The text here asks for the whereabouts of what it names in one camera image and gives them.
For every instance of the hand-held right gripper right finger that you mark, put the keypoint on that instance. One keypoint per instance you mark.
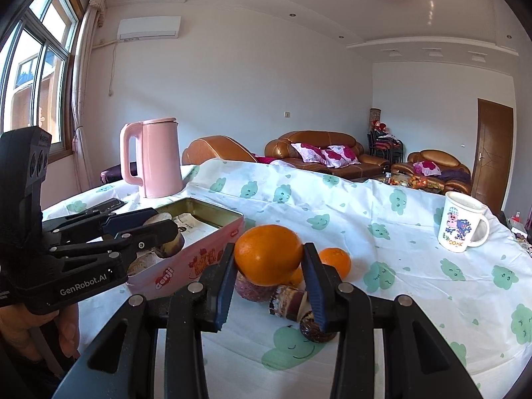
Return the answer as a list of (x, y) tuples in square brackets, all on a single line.
[(318, 295)]

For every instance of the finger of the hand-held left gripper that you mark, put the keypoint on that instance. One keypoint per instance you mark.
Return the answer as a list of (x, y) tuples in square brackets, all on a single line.
[(149, 235), (133, 218)]

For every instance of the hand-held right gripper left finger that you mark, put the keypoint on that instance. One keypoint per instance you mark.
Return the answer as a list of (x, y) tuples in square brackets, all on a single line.
[(223, 295)]

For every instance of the pink tin box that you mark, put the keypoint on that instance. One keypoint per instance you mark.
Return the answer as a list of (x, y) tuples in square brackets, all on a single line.
[(199, 259)]

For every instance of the large orange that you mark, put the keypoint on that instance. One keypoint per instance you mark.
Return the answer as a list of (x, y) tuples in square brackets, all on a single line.
[(268, 254)]

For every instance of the person's left hand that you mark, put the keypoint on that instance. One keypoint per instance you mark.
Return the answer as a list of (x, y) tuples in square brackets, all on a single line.
[(67, 332)]

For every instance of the reddish purple fruit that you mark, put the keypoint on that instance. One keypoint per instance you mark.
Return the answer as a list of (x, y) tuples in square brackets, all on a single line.
[(251, 290)]

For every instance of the black flat device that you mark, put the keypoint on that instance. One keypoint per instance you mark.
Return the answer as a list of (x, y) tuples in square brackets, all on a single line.
[(106, 205)]

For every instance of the dark brown round fruit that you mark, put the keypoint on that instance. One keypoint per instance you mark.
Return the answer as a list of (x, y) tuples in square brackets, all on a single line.
[(314, 331)]

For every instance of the small orange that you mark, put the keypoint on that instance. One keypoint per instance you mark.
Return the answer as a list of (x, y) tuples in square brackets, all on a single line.
[(334, 262)]

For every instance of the white paper packet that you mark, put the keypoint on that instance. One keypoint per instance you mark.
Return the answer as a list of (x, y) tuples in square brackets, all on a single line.
[(193, 223)]

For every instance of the pink electric kettle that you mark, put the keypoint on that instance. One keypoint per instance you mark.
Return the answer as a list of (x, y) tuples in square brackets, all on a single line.
[(160, 162)]

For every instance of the white green cloud tablecloth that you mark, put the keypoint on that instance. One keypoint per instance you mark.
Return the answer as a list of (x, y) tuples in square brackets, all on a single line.
[(374, 237)]

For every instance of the brown leather chaise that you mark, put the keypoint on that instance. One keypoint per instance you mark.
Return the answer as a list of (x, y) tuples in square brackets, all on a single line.
[(216, 149)]

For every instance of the beige curtain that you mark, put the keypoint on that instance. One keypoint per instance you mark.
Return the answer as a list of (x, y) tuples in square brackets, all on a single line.
[(83, 104)]

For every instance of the white magenta floral pillow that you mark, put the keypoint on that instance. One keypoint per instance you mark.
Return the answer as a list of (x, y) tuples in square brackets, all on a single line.
[(343, 154), (428, 168), (309, 152)]

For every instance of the cluttered coffee table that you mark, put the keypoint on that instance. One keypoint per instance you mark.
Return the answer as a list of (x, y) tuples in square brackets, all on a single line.
[(409, 181)]

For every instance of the window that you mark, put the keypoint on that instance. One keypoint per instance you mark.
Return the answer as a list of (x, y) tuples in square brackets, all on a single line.
[(37, 75)]

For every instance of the brown leather sofa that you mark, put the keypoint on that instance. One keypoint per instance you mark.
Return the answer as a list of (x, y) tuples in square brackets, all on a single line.
[(286, 145)]

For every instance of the white cartoon mug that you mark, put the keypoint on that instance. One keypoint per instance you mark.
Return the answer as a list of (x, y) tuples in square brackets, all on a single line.
[(459, 226)]

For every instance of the stacked dark chairs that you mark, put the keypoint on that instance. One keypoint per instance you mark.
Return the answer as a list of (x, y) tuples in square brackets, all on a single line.
[(386, 145)]

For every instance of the purple blanket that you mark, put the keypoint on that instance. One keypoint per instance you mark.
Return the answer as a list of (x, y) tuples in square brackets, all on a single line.
[(454, 174)]

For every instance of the brown leather armchair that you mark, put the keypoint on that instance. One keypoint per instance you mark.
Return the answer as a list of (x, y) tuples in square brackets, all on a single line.
[(447, 160)]

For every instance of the white air conditioner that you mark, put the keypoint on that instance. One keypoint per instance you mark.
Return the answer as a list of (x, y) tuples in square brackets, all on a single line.
[(148, 28)]

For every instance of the brown wooden door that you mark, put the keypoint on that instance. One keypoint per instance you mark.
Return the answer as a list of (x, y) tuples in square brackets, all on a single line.
[(492, 153)]

